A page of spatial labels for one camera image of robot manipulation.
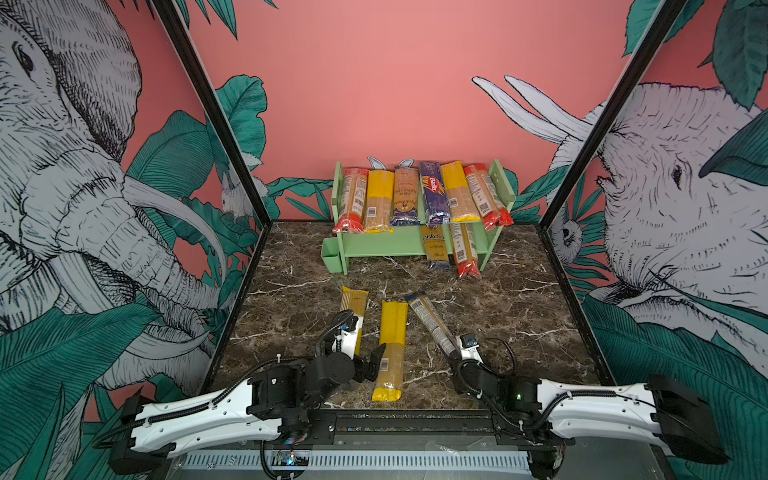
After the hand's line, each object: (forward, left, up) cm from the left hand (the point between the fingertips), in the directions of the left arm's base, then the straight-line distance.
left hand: (371, 340), depth 69 cm
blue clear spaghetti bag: (+16, -16, -16) cm, 28 cm away
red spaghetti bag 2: (+34, -35, +11) cm, 49 cm away
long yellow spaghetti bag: (+13, -6, -17) cm, 22 cm away
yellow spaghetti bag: (+36, -3, +11) cm, 38 cm away
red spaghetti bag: (+36, +5, +11) cm, 38 cm away
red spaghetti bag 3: (+35, -30, -4) cm, 47 cm away
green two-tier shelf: (+36, -39, -6) cm, 54 cm away
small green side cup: (+38, +15, -15) cm, 44 cm away
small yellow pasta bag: (+40, -11, +11) cm, 43 cm away
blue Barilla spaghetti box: (+37, -19, +12) cm, 44 cm away
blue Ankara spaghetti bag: (+32, -20, -4) cm, 38 cm away
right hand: (-1, -21, -15) cm, 25 cm away
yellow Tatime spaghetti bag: (+21, +6, -18) cm, 28 cm away
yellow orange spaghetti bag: (+35, -27, +10) cm, 45 cm away
